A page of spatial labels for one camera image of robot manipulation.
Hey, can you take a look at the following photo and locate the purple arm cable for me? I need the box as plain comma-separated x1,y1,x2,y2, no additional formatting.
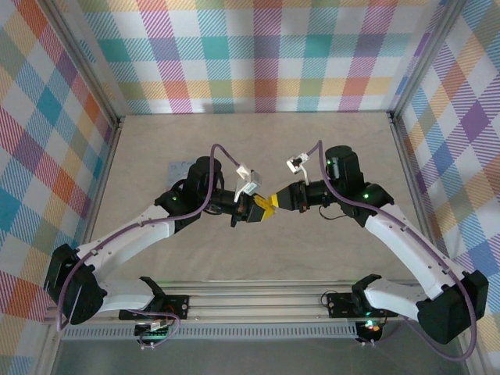
56,143,247,351
306,140,480,359

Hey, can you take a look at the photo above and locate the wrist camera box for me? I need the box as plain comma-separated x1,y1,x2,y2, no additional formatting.
285,154,312,184
233,162,263,202

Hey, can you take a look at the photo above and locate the aluminium frame post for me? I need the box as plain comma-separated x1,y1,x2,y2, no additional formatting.
388,0,470,120
38,0,125,125

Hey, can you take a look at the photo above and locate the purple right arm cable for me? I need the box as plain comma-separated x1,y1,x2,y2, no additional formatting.
306,140,480,359

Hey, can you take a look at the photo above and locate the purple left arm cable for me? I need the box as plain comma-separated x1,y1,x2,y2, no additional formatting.
56,143,247,351

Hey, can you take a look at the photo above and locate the aluminium side rail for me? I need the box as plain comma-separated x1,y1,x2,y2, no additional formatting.
76,116,125,255
388,112,438,251

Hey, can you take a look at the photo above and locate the aluminium frame leg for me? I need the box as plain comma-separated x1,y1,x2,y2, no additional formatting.
452,320,482,375
37,323,63,375

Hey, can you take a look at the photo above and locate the red and green lit controller board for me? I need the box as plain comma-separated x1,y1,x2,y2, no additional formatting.
361,319,386,337

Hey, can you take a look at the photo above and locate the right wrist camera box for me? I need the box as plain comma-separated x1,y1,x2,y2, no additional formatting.
285,154,312,184

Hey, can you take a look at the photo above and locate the aluminium mounting rail beam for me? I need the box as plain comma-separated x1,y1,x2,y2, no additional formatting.
42,287,476,325

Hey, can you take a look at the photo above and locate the grey slotted cable duct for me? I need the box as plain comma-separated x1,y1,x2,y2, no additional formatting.
62,322,359,341

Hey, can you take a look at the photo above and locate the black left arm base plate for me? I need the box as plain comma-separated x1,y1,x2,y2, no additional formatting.
119,295,191,321

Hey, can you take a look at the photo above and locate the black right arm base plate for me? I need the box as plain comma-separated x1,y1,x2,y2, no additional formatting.
326,291,399,318

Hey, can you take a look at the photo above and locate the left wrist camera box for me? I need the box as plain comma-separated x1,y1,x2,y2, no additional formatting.
233,162,263,202

